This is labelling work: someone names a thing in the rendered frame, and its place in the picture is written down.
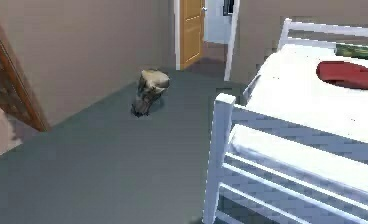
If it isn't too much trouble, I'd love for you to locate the beige and grey bin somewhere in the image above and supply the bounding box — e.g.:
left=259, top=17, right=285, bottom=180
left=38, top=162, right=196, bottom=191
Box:
left=130, top=68, right=171, bottom=118

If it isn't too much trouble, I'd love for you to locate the yellow wooden room door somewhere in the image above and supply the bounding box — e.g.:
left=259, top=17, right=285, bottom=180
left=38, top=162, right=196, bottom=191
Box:
left=179, top=0, right=206, bottom=71

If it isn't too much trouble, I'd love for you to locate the white bed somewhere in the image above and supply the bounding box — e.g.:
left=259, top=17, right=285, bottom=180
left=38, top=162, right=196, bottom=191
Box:
left=202, top=17, right=368, bottom=224

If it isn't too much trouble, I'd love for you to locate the dark window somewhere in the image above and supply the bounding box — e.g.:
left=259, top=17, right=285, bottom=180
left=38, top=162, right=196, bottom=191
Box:
left=222, top=0, right=235, bottom=16

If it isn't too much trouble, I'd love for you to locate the red pillow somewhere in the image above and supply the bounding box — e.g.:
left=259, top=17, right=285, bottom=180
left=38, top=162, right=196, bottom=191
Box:
left=315, top=60, right=368, bottom=91

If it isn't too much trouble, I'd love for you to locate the green pillow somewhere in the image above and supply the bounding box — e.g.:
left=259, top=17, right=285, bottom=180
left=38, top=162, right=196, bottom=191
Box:
left=334, top=43, right=368, bottom=62

